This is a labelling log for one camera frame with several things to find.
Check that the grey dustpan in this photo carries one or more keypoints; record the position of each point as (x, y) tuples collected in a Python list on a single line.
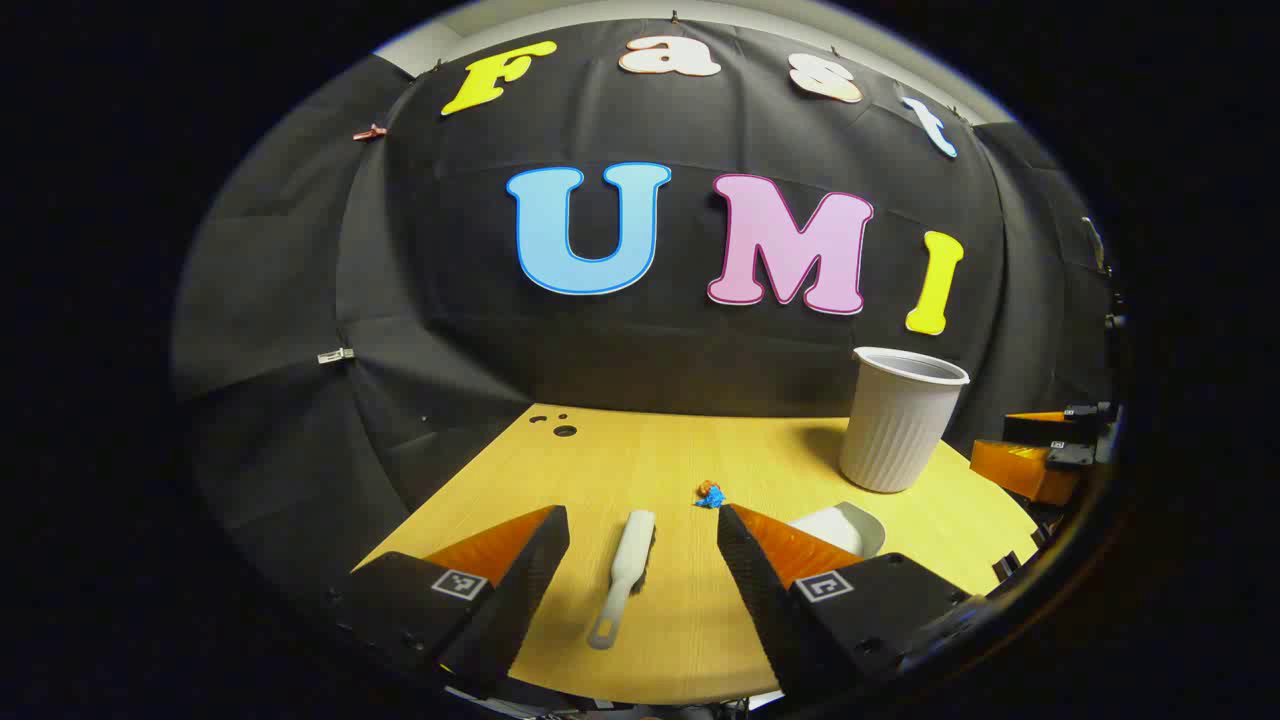
[(852, 522)]

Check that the wooden desktop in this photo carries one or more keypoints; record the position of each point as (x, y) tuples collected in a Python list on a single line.
[(660, 460)]

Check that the red clip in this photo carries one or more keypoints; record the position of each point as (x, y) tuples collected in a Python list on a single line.
[(370, 132)]

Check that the small grey broom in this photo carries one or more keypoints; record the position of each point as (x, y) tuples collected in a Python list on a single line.
[(630, 555)]

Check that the blue paper trash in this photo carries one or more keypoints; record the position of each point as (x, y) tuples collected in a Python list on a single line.
[(712, 499)]

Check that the black backdrop cloth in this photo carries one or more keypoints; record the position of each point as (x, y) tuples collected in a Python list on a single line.
[(450, 330)]

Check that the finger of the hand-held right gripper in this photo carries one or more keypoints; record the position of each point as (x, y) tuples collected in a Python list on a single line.
[(1020, 470), (1050, 420)]

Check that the silver metal clip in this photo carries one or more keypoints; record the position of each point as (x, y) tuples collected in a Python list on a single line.
[(335, 355)]

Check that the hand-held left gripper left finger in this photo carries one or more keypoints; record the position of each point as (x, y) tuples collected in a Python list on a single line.
[(520, 580)]

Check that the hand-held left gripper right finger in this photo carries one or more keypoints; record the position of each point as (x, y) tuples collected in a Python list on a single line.
[(755, 580)]

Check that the grey ribbed garbage bin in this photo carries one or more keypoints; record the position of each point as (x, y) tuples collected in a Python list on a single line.
[(895, 430)]

